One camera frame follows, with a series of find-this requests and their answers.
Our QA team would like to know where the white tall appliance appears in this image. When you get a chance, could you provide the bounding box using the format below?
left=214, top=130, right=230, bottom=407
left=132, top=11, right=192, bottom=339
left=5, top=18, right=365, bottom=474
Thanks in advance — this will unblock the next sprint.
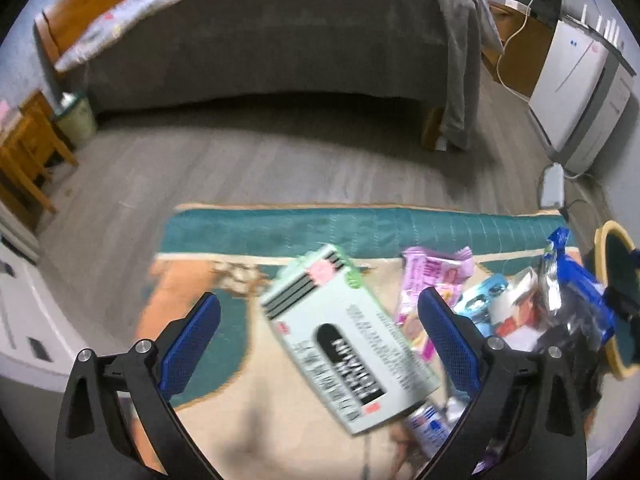
left=529, top=20, right=613, bottom=153

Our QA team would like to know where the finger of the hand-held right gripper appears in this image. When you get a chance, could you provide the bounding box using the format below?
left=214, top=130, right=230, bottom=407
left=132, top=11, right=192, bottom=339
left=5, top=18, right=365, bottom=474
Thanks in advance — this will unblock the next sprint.
left=605, top=247, right=640, bottom=323

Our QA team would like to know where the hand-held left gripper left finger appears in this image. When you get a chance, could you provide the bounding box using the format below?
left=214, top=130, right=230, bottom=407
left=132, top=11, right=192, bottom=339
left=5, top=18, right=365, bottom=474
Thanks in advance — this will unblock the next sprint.
left=55, top=292, right=221, bottom=480

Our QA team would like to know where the light blue foil packet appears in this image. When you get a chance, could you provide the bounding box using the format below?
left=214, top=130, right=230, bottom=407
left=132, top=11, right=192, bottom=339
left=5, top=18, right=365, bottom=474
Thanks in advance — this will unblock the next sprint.
left=457, top=274, right=508, bottom=338

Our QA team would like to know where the teal beige printed mat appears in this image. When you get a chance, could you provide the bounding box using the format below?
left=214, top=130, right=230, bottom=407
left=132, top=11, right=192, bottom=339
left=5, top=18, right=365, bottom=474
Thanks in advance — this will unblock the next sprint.
left=132, top=204, right=601, bottom=480

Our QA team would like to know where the small white green bin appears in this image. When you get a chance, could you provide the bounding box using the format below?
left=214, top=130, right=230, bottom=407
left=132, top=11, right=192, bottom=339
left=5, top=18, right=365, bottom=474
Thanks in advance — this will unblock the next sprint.
left=52, top=92, right=98, bottom=148

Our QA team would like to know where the white air purifier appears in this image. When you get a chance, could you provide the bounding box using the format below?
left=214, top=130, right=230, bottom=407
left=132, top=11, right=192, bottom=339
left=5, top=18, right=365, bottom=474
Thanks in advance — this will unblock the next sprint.
left=547, top=50, right=638, bottom=176

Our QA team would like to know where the white floor adapter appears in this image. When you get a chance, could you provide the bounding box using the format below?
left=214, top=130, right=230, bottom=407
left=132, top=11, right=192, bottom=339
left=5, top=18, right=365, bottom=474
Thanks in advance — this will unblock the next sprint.
left=537, top=162, right=566, bottom=208

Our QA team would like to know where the white green cardboard box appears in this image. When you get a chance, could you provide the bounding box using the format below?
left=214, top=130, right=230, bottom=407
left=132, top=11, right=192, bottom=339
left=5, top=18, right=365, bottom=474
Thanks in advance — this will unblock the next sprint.
left=261, top=244, right=442, bottom=436

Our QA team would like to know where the bed with grey skirt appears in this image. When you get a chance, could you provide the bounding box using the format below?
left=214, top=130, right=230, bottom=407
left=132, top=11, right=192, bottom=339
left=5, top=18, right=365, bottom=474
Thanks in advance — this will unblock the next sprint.
left=85, top=0, right=488, bottom=151

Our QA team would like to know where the white cable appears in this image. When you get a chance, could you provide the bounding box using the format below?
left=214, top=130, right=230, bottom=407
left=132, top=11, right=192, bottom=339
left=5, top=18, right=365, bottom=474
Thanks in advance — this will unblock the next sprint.
left=495, top=0, right=546, bottom=91

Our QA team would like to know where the red white snack packet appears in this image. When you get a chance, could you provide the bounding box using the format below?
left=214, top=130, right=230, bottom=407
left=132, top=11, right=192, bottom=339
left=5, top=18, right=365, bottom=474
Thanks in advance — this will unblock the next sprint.
left=487, top=267, right=551, bottom=351

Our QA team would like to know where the white router with antennas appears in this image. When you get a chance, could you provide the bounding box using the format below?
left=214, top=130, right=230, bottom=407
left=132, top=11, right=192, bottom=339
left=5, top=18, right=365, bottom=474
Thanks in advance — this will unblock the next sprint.
left=560, top=5, right=626, bottom=51

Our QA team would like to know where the black floor cable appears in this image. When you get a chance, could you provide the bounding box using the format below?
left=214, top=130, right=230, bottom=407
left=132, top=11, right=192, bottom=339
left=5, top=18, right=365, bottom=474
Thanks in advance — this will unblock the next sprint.
left=557, top=199, right=598, bottom=221

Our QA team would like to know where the round basket with yellow rim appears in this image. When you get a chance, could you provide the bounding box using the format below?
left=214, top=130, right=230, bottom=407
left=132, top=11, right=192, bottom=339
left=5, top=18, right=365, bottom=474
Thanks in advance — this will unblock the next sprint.
left=594, top=220, right=640, bottom=381

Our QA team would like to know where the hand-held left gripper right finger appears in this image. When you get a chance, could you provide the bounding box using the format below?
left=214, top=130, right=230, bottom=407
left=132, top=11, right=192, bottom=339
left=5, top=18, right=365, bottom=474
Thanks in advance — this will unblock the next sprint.
left=415, top=287, right=587, bottom=480

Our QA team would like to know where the white low cabinet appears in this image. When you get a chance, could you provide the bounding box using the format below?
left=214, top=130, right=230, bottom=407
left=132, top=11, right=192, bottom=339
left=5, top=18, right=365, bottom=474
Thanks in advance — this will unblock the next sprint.
left=0, top=245, right=131, bottom=396

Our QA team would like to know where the blue silver snack packet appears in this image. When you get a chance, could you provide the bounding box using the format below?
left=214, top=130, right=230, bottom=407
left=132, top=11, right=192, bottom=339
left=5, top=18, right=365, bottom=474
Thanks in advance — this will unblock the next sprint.
left=542, top=227, right=616, bottom=361

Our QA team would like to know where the pink snack packet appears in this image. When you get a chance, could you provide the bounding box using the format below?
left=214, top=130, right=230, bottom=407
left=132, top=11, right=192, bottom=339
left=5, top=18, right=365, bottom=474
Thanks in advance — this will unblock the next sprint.
left=395, top=246, right=475, bottom=361

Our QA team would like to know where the wooden chair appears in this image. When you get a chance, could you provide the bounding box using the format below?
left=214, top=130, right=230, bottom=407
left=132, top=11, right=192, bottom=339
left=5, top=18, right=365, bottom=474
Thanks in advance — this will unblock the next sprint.
left=0, top=90, right=80, bottom=228

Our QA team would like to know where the white blue wrapper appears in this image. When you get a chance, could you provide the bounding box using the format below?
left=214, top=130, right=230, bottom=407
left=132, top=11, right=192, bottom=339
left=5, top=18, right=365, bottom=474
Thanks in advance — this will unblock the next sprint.
left=402, top=402, right=453, bottom=461

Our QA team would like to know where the wooden headboard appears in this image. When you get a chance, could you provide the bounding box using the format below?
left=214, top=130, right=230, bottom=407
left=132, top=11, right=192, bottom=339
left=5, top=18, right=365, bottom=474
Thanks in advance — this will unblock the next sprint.
left=34, top=0, right=201, bottom=61

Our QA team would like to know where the wooden nightstand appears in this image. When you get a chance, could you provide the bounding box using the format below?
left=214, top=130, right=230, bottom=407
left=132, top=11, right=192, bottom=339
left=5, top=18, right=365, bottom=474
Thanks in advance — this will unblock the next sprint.
left=481, top=1, right=556, bottom=98

